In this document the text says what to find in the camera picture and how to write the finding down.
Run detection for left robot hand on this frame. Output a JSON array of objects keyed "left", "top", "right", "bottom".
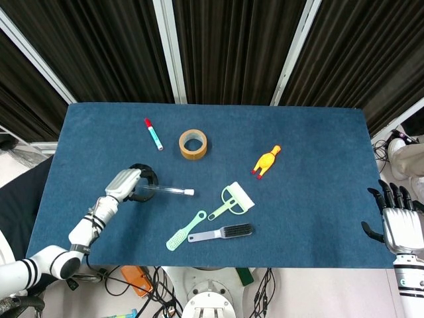
[{"left": 104, "top": 162, "right": 160, "bottom": 204}]

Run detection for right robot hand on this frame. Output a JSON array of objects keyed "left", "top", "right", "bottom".
[{"left": 360, "top": 179, "right": 424, "bottom": 256}]

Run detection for transparent tube with white stopper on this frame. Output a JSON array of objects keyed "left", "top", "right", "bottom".
[{"left": 140, "top": 184, "right": 195, "bottom": 197}]

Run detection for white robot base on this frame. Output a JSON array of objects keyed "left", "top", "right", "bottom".
[{"left": 163, "top": 266, "right": 256, "bottom": 318}]

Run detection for red capped teal marker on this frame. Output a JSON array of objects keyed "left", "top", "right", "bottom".
[{"left": 143, "top": 117, "right": 164, "bottom": 152}]

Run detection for beige trouser leg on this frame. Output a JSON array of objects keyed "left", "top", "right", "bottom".
[{"left": 395, "top": 142, "right": 424, "bottom": 182}]

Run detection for white sneaker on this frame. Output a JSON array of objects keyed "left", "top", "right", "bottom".
[{"left": 387, "top": 136, "right": 409, "bottom": 180}]

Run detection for brown packing tape roll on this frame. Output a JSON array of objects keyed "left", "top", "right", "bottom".
[{"left": 178, "top": 129, "right": 209, "bottom": 162}]

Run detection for green brush with white bristles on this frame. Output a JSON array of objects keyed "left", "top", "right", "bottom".
[{"left": 165, "top": 209, "right": 207, "bottom": 254}]

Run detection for blue table cloth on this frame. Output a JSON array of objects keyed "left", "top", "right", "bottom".
[{"left": 25, "top": 102, "right": 399, "bottom": 270}]

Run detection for black fabric seat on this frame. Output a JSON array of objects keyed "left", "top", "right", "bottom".
[{"left": 0, "top": 155, "right": 54, "bottom": 233}]

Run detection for orange plastic tool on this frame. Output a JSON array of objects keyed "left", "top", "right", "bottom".
[{"left": 119, "top": 264, "right": 154, "bottom": 298}]

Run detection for green white squeegee scraper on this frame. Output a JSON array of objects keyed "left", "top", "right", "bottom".
[{"left": 207, "top": 180, "right": 256, "bottom": 223}]

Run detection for grey black brush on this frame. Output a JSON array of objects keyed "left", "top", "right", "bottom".
[{"left": 187, "top": 223, "right": 256, "bottom": 244}]

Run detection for dark pleated curtain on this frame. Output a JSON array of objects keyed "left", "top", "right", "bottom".
[
  {"left": 172, "top": 0, "right": 309, "bottom": 105},
  {"left": 280, "top": 0, "right": 424, "bottom": 137},
  {"left": 0, "top": 28, "right": 69, "bottom": 144},
  {"left": 0, "top": 0, "right": 175, "bottom": 104}
]

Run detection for yellow rubber chicken toy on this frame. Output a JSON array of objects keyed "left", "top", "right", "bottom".
[{"left": 250, "top": 144, "right": 282, "bottom": 181}]

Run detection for dark green block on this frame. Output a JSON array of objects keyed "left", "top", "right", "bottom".
[{"left": 235, "top": 267, "right": 255, "bottom": 287}]

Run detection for white frame post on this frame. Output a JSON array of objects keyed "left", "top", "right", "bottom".
[
  {"left": 269, "top": 0, "right": 323, "bottom": 107},
  {"left": 152, "top": 0, "right": 188, "bottom": 105},
  {"left": 0, "top": 7, "right": 79, "bottom": 104},
  {"left": 370, "top": 97, "right": 424, "bottom": 144}
]

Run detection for black cable bundle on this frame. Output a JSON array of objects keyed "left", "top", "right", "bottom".
[{"left": 252, "top": 268, "right": 276, "bottom": 318}]

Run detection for black corrugated hose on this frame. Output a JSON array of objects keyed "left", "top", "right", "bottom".
[{"left": 0, "top": 295, "right": 46, "bottom": 318}]

